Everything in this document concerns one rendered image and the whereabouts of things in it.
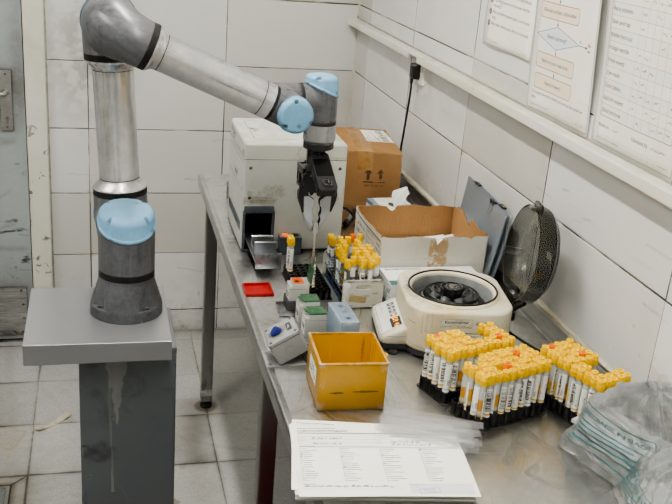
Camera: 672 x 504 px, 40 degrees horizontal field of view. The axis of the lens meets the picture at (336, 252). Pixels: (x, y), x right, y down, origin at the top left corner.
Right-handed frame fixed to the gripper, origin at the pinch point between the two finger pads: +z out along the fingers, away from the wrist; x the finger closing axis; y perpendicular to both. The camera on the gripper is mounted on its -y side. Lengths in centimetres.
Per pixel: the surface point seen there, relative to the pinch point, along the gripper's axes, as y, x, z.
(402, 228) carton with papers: 24.0, -30.4, 10.0
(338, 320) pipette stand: -33.7, 2.4, 8.0
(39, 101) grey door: 156, 69, 6
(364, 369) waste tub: -53, 2, 9
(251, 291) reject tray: 3.0, 14.0, 17.5
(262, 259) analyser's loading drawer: 12.7, 9.8, 13.2
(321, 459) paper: -70, 14, 16
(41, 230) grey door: 155, 70, 57
